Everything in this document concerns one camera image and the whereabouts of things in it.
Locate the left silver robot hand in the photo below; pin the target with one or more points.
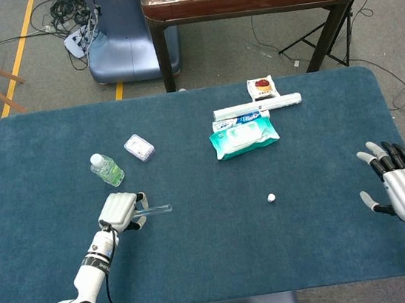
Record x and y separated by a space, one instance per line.
119 211

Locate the glass test tube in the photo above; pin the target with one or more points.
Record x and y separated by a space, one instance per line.
158 209

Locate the small white cap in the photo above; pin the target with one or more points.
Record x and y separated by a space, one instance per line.
271 198

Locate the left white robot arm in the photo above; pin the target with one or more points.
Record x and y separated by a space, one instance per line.
89 282

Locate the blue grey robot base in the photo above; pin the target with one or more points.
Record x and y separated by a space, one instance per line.
124 38

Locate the green label water bottle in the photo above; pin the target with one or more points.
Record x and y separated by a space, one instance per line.
107 171

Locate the clear box purple floss picks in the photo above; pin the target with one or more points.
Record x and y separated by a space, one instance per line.
139 148

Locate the blue carpet table mat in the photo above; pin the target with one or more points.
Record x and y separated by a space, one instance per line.
238 251

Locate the green wet wipes pack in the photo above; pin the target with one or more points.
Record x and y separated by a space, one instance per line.
244 139

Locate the blue white toothpaste box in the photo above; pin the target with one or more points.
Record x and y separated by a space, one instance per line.
243 119

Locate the white paper roll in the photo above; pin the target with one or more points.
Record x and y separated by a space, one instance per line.
256 106

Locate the white power strip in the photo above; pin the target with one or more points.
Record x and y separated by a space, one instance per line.
74 43

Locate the red white snack packet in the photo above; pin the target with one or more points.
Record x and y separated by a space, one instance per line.
262 87

